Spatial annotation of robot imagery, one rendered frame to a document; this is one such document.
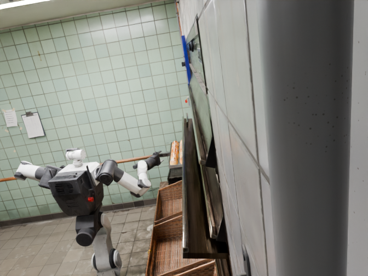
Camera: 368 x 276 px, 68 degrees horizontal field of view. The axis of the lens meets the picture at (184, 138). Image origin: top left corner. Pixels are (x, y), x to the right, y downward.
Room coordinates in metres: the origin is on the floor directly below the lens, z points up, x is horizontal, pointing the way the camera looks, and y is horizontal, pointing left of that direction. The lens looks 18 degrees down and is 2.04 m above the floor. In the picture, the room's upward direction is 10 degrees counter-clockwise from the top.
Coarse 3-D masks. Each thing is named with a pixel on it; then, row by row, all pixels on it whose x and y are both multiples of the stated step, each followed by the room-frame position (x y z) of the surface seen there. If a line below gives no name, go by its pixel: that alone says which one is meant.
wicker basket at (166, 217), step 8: (176, 184) 2.46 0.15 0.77; (160, 192) 2.47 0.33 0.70; (168, 192) 2.46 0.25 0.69; (176, 192) 2.46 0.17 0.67; (160, 200) 2.43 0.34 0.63; (168, 200) 2.46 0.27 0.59; (176, 200) 2.45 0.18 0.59; (160, 208) 2.33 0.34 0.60; (168, 208) 2.33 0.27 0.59; (176, 208) 2.30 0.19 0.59; (160, 216) 2.20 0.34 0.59; (168, 216) 1.92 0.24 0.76; (176, 216) 1.92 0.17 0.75; (168, 232) 1.92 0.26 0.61
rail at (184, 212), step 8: (184, 128) 2.10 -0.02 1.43; (184, 136) 1.88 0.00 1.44; (184, 144) 1.71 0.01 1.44; (184, 152) 1.56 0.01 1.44; (184, 160) 1.43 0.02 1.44; (184, 168) 1.33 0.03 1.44; (184, 176) 1.23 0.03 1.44; (184, 184) 1.15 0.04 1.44; (184, 192) 1.07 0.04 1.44; (184, 200) 1.00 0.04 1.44; (184, 208) 0.94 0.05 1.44; (184, 216) 0.89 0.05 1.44; (184, 224) 0.84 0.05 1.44; (184, 232) 0.79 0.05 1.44; (184, 240) 0.75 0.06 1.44; (184, 248) 0.72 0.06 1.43
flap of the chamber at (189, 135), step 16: (192, 128) 2.16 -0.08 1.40; (192, 144) 1.77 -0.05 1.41; (192, 160) 1.48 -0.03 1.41; (192, 176) 1.27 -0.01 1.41; (192, 192) 1.11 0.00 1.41; (192, 208) 0.97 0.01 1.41; (192, 224) 0.87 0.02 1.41; (208, 224) 0.87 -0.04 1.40; (192, 240) 0.78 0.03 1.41; (208, 240) 0.77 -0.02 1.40; (192, 256) 0.72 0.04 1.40; (208, 256) 0.72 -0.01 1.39; (224, 256) 0.71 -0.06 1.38
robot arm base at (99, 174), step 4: (108, 160) 1.70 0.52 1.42; (112, 160) 1.70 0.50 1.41; (116, 164) 1.71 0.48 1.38; (100, 168) 1.69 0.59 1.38; (100, 172) 1.59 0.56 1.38; (104, 172) 1.58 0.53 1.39; (108, 172) 1.58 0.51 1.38; (96, 176) 1.61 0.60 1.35; (100, 176) 1.58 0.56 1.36; (104, 176) 1.58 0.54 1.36; (108, 176) 1.58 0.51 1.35; (112, 176) 1.58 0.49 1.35; (100, 180) 1.59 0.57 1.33; (104, 180) 1.59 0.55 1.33; (108, 180) 1.59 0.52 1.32; (112, 180) 1.59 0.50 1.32; (104, 184) 1.61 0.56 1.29; (108, 184) 1.60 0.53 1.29
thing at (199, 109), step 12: (192, 72) 2.39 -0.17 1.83; (192, 84) 2.06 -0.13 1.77; (192, 96) 1.81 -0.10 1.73; (192, 108) 1.40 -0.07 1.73; (204, 108) 1.03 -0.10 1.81; (192, 120) 1.21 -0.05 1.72; (204, 120) 0.95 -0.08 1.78; (204, 132) 0.89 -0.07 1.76; (204, 144) 0.83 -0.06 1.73; (204, 156) 0.74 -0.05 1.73
